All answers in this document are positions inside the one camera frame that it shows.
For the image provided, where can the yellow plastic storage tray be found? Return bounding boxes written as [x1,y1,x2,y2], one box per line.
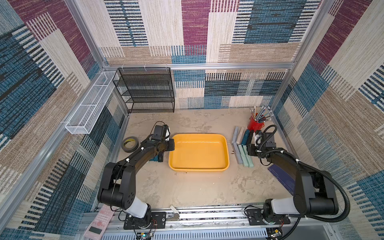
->
[169,134,230,172]

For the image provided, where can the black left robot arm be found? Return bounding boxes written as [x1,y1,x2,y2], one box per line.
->
[97,123,175,229]

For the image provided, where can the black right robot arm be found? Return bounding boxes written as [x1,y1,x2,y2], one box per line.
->
[247,131,351,223]

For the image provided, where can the red pen holder cup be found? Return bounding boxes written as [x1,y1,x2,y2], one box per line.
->
[247,117,265,132]

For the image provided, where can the black yellow tape roll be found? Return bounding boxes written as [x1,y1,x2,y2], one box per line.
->
[121,137,139,153]

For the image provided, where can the dark blue booklet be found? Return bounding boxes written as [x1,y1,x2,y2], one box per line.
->
[268,165,295,195]

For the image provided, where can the pink calculator device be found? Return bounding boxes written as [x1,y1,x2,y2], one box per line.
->
[84,206,115,240]

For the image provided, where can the black wire mesh shelf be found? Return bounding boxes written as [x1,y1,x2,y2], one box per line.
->
[113,67,175,114]

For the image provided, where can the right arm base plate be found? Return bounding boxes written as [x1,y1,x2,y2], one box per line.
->
[245,208,291,226]

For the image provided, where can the white wire mesh basket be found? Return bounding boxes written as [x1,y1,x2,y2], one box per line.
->
[66,72,115,135]

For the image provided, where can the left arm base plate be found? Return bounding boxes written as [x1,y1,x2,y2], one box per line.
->
[123,212,167,230]

